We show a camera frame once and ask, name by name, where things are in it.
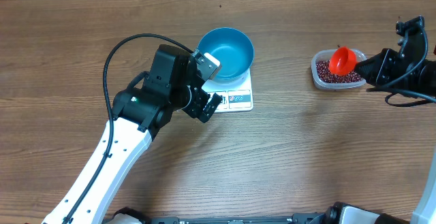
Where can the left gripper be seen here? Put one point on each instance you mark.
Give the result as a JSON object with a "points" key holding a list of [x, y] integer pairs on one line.
{"points": [[201, 101]]}

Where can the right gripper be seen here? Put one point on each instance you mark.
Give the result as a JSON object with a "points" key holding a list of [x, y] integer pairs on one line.
{"points": [[388, 67]]}

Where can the red scoop with blue handle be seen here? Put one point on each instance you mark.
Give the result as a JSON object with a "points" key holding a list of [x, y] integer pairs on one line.
{"points": [[342, 62]]}

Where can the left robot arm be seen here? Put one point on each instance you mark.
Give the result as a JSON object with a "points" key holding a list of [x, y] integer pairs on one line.
{"points": [[173, 83]]}

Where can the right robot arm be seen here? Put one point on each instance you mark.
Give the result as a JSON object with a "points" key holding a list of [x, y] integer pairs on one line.
{"points": [[405, 72]]}

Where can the white digital kitchen scale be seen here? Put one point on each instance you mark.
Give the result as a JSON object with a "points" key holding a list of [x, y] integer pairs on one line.
{"points": [[237, 96]]}

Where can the blue metal bowl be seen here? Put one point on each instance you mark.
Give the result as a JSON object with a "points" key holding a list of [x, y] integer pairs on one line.
{"points": [[232, 48]]}

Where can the red adzuki beans in container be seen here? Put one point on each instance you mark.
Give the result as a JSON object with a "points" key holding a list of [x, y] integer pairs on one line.
{"points": [[322, 68]]}

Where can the clear plastic container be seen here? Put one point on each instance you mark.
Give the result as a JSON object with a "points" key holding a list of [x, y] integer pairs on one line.
{"points": [[325, 55]]}

